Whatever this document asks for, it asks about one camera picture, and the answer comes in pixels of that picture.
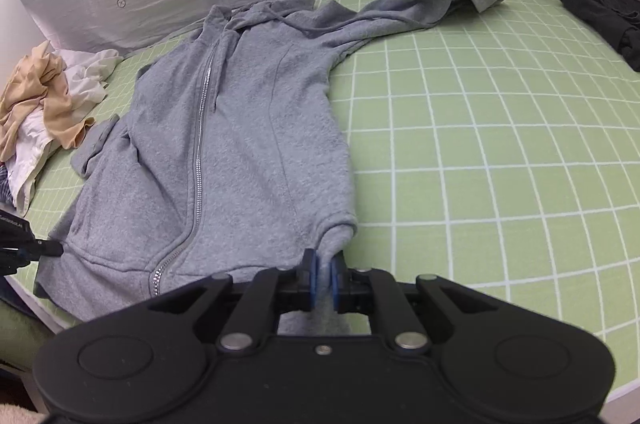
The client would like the black garment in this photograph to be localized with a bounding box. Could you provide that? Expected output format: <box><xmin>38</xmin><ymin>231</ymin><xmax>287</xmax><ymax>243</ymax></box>
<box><xmin>560</xmin><ymin>0</ymin><xmax>639</xmax><ymax>72</ymax></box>

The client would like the green grid bed sheet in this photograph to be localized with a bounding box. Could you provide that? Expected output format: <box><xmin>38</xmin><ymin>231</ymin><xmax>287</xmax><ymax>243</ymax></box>
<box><xmin>0</xmin><ymin>0</ymin><xmax>640</xmax><ymax>393</ymax></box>

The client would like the white garment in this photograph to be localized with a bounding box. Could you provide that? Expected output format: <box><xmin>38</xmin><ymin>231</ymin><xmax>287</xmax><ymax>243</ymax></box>
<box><xmin>1</xmin><ymin>41</ymin><xmax>122</xmax><ymax>216</ymax></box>

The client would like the beige garment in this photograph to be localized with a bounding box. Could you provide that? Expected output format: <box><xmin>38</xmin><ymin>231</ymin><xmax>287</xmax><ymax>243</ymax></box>
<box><xmin>1</xmin><ymin>41</ymin><xmax>93</xmax><ymax>162</ymax></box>

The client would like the grey zip hoodie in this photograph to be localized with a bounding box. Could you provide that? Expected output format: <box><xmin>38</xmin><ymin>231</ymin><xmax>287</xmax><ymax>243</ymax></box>
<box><xmin>36</xmin><ymin>0</ymin><xmax>503</xmax><ymax>321</ymax></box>

